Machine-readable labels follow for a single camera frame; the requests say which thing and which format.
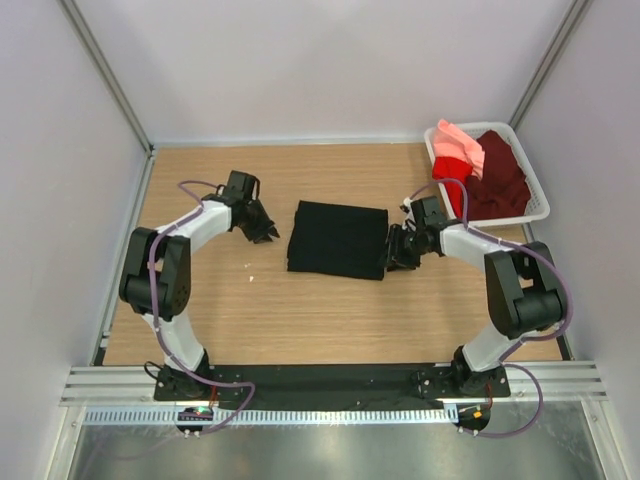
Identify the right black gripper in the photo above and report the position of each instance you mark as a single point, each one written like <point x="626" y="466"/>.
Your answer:
<point x="393" y="260"/>

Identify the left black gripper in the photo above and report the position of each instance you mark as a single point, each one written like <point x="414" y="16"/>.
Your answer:
<point x="265" y="228"/>

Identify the black t shirt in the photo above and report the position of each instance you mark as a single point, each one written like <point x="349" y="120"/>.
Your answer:
<point x="338" y="240"/>

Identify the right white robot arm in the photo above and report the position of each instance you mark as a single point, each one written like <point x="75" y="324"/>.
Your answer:
<point x="525" y="296"/>

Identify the red t shirt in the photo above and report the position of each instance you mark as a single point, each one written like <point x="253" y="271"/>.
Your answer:
<point x="455" y="173"/>

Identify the pink t shirt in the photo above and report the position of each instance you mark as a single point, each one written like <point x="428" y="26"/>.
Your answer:
<point x="449" y="140"/>

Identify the maroon t shirt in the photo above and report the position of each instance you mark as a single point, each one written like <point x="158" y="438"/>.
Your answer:
<point x="502" y="192"/>

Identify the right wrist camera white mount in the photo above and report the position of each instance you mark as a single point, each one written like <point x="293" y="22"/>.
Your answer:
<point x="406" y="204"/>

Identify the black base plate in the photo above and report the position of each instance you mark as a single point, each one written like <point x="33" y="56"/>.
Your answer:
<point x="326" y="387"/>

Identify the white slotted cable duct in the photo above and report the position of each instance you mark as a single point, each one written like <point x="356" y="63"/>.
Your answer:
<point x="197" y="417"/>

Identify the left aluminium frame post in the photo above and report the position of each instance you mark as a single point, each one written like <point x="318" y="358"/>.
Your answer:
<point x="103" y="68"/>

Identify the aluminium frame post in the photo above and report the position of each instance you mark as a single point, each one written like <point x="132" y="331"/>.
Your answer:
<point x="103" y="68"/>
<point x="561" y="38"/>

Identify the aluminium front rail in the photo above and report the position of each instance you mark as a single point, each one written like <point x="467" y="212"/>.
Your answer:
<point x="559" y="381"/>

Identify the right aluminium frame post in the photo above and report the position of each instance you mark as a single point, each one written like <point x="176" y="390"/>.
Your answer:
<point x="561" y="38"/>

